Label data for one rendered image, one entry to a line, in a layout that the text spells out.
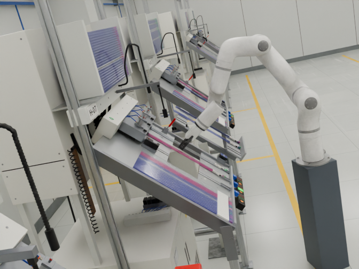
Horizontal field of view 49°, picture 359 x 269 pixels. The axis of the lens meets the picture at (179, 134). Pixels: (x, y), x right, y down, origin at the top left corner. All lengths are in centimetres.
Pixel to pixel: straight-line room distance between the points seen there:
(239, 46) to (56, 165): 107
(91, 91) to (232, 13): 803
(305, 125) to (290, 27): 760
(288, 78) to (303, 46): 769
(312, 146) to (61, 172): 132
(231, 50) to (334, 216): 112
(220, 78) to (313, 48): 786
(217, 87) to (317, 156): 67
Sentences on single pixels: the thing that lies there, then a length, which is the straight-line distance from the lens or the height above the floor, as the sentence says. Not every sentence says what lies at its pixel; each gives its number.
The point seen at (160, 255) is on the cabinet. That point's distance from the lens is 192.
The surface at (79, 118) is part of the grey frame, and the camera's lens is 165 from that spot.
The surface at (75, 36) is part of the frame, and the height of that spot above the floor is 165.
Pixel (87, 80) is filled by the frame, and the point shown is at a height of 146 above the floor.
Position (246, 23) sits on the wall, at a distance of 965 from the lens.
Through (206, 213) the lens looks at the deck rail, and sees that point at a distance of 176.
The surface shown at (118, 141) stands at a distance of 191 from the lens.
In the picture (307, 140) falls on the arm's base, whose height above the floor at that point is 84.
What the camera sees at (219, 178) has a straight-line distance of 218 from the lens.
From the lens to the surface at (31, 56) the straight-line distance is 172.
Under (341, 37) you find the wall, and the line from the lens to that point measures 1005.
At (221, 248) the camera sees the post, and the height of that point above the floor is 1.
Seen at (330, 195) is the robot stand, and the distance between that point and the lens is 242.
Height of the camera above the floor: 164
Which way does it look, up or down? 16 degrees down
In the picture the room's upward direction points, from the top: 13 degrees counter-clockwise
